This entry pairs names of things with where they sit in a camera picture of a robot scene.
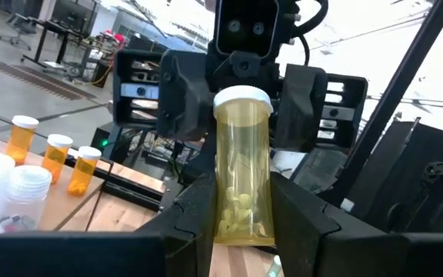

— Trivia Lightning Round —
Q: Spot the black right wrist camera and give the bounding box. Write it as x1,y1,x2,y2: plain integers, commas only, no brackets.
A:
214,0,280,62

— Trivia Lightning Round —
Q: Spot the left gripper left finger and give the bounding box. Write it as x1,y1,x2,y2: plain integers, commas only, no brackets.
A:
135,172,218,277

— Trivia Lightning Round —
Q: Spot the orange pill bottle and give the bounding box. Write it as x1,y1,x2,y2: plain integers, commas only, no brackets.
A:
66,145,103,198
5,115,40,166
41,133,74,185

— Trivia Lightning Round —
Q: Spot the dark floor mat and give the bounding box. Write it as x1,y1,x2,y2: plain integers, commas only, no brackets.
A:
0,60,96,102

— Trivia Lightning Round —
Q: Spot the black office desk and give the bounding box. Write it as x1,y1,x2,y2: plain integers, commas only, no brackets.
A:
20,18,92,74

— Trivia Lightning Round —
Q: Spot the pale yellow pill bottle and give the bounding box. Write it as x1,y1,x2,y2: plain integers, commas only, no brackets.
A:
212,85,276,247

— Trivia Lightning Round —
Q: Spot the clear plastic bottle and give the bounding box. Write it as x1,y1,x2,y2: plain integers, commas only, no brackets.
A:
0,165,53,235

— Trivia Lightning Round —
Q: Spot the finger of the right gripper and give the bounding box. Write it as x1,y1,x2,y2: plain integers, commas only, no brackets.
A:
157,52,213,142
275,64,328,154

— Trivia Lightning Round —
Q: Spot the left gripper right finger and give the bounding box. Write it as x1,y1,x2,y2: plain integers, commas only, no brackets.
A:
270,172,411,277

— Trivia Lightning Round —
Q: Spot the grey office chair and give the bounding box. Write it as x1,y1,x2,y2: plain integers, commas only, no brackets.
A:
0,13,34,51

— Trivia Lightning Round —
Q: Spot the black aluminium rig frame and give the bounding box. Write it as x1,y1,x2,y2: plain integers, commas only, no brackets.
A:
323,0,443,205

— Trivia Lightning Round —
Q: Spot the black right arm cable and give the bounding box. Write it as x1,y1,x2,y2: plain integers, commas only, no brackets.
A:
288,0,329,66

